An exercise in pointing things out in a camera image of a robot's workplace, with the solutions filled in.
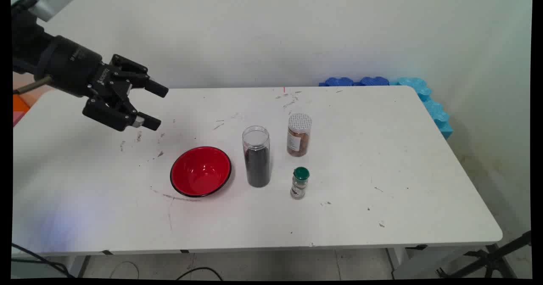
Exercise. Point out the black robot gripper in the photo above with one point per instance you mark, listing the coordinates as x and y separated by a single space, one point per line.
72 64

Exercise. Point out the clear jar with black seeds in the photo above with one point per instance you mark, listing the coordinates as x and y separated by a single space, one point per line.
256 166

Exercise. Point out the orange foam mat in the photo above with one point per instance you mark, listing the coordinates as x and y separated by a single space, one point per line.
20 103

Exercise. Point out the pink foam mat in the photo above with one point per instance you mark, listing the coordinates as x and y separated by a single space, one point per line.
18 118

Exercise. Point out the red bowl black rim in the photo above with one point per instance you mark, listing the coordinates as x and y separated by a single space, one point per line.
199 172

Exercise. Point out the white table leg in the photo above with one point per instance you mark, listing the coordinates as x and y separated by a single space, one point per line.
76 266

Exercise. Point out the labelled jar of brown nuts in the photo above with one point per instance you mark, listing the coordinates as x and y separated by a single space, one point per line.
299 138

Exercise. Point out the small spice bottle green cap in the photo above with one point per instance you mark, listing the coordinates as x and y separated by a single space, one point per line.
300 181

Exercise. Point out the dark blue foam piece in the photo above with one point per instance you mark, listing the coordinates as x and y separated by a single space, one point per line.
337 82
374 81

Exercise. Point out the light blue foam strip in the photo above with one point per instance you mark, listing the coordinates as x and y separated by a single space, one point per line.
435 109

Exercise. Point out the black tripod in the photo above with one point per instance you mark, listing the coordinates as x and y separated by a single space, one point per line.
488 259

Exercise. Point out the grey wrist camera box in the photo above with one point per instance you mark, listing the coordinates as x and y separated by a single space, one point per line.
46 1

